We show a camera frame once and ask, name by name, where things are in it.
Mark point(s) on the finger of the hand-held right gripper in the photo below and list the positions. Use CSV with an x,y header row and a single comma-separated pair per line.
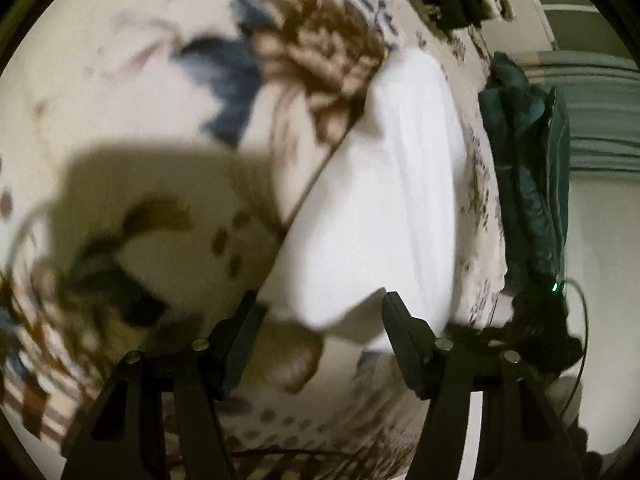
x,y
472,332

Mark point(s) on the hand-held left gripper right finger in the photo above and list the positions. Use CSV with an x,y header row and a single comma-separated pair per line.
x,y
402,350

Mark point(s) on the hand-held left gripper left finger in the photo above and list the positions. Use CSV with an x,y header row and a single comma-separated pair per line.
x,y
240,350

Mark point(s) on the white t-shirt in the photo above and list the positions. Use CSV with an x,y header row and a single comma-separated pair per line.
x,y
380,200

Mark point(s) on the dark green jacket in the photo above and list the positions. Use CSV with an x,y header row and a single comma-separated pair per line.
x,y
530,160

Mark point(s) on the wide grey-green curtain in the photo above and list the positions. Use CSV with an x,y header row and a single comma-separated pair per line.
x,y
600,110

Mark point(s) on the floral bed sheet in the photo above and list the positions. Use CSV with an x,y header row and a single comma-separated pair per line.
x,y
125,110

